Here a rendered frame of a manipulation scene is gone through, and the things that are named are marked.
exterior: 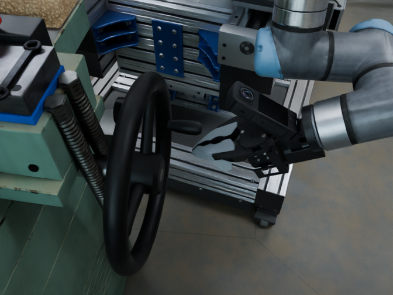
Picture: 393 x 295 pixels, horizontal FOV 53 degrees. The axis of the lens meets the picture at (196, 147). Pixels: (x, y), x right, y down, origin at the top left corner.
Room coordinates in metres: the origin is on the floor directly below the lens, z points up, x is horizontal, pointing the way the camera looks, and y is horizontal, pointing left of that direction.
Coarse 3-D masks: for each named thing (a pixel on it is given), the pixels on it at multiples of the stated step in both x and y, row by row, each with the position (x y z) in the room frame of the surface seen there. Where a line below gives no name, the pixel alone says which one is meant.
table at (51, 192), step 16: (80, 0) 0.65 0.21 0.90; (80, 16) 0.63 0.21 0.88; (48, 32) 0.55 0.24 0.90; (64, 32) 0.56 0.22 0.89; (80, 32) 0.61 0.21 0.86; (64, 48) 0.54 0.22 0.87; (96, 96) 0.43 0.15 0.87; (96, 112) 0.40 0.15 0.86; (0, 176) 0.29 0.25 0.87; (16, 176) 0.29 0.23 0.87; (64, 176) 0.29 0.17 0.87; (0, 192) 0.27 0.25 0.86; (16, 192) 0.27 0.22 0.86; (32, 192) 0.26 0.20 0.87; (48, 192) 0.26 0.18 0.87; (64, 192) 0.27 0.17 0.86
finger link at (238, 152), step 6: (240, 144) 0.39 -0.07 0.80; (234, 150) 0.38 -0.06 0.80; (240, 150) 0.38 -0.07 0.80; (246, 150) 0.38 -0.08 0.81; (252, 150) 0.38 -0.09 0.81; (216, 156) 0.39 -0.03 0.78; (222, 156) 0.38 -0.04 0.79; (228, 156) 0.38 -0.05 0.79; (234, 156) 0.37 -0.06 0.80; (240, 156) 0.37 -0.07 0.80; (246, 156) 0.37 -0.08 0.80
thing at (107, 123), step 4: (104, 112) 0.65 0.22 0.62; (108, 112) 0.65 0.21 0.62; (112, 112) 0.65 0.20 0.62; (104, 116) 0.63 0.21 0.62; (108, 116) 0.63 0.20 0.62; (112, 116) 0.63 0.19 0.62; (104, 120) 0.62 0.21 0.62; (108, 120) 0.62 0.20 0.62; (112, 120) 0.62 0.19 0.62; (100, 124) 0.61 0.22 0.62; (104, 124) 0.61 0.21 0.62; (108, 124) 0.61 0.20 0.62; (112, 124) 0.61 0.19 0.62; (104, 128) 0.60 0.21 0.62; (108, 128) 0.60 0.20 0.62; (112, 128) 0.60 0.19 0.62; (104, 132) 0.58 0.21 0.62; (108, 132) 0.58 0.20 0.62; (112, 132) 0.58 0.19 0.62; (108, 136) 0.58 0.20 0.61; (108, 140) 0.58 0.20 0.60
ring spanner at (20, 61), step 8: (32, 40) 0.38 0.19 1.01; (24, 48) 0.37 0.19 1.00; (32, 48) 0.36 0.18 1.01; (24, 56) 0.35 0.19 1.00; (16, 64) 0.34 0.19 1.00; (24, 64) 0.34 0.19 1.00; (16, 72) 0.32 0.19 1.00; (8, 80) 0.31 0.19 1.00; (0, 88) 0.30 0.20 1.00; (0, 96) 0.29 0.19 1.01
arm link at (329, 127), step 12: (336, 96) 0.42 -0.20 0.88; (312, 108) 0.41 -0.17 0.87; (324, 108) 0.40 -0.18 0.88; (336, 108) 0.39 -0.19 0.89; (312, 120) 0.39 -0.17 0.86; (324, 120) 0.38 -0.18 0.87; (336, 120) 0.37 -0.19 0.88; (324, 132) 0.37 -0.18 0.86; (336, 132) 0.36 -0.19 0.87; (324, 144) 0.36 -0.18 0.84; (336, 144) 0.36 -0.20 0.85; (348, 144) 0.36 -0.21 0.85
